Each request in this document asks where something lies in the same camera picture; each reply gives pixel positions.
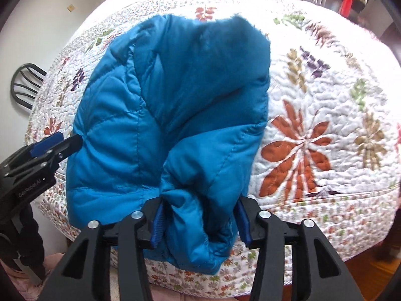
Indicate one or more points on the yellow wall plate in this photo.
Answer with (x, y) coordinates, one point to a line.
(71, 7)

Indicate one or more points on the blue puffer jacket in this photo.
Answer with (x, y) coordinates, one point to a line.
(175, 125)

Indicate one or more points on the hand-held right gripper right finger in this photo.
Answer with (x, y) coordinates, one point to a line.
(242, 222)

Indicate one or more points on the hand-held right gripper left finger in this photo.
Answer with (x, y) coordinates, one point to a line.
(156, 225)

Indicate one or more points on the dark wooden furniture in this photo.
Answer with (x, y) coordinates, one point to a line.
(369, 9)

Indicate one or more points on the black slatted headboard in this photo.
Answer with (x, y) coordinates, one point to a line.
(26, 83)

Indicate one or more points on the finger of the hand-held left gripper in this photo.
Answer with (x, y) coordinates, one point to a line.
(48, 145)
(67, 147)

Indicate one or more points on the white floral quilt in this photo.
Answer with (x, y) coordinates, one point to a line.
(322, 116)

